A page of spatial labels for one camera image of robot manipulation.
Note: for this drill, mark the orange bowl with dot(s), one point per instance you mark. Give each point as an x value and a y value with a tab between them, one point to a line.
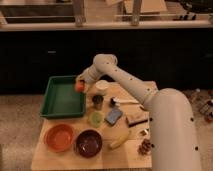
59	138

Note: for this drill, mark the black handled brush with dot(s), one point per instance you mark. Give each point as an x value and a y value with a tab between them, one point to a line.
133	120

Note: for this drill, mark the blue sponge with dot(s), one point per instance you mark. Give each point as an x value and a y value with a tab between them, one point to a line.
113	116

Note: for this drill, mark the small green cup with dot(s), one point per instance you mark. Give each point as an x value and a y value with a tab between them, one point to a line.
95	119

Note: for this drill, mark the wooden board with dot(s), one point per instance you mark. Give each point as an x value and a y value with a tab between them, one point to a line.
125	156

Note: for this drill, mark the brown pine cone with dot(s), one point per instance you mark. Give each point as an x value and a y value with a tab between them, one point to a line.
145	147

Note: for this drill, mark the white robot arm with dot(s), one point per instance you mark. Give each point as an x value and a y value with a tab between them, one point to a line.
174	143

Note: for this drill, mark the red orange apple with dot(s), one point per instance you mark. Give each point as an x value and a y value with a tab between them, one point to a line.
79	86

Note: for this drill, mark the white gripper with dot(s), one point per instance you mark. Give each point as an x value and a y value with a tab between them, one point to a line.
90	75

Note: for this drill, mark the green plastic tray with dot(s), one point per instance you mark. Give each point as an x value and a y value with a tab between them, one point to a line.
61	100

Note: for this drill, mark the yellow banana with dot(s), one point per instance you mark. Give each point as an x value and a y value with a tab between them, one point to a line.
120	140

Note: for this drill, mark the white cup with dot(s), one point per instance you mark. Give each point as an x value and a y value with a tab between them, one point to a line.
102	87

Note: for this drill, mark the dark maroon bowl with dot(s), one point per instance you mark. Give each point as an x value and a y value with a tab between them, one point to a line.
89	143

